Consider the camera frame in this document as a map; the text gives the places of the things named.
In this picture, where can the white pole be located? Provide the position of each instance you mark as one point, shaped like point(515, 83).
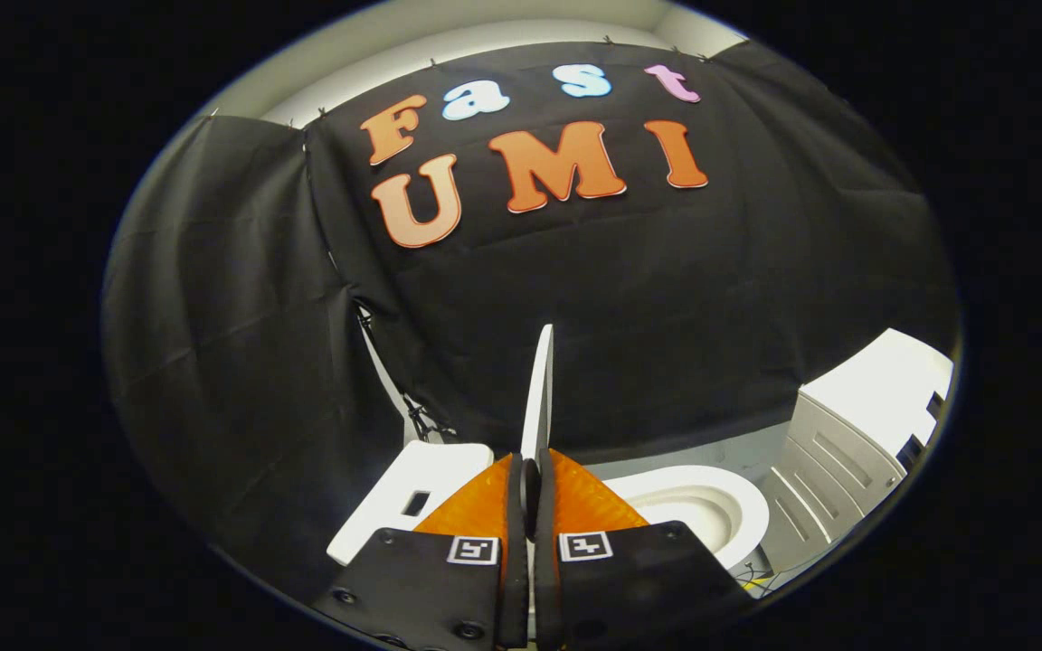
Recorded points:
point(381, 362)

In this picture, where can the white toilet bowl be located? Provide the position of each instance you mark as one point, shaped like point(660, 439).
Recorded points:
point(738, 506)

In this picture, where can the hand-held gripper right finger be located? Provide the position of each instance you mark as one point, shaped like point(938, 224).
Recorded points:
point(546, 542)

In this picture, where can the white toilet tank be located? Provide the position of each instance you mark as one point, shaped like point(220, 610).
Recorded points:
point(376, 515)

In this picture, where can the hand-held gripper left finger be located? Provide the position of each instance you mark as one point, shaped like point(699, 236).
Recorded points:
point(516, 542)

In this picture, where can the white toilet lid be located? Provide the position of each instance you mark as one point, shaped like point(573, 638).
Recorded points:
point(539, 398)

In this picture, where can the white drawer cabinet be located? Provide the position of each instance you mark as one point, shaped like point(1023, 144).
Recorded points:
point(874, 380)

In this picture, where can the black backdrop cloth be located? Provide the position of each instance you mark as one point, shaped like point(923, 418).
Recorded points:
point(666, 316)

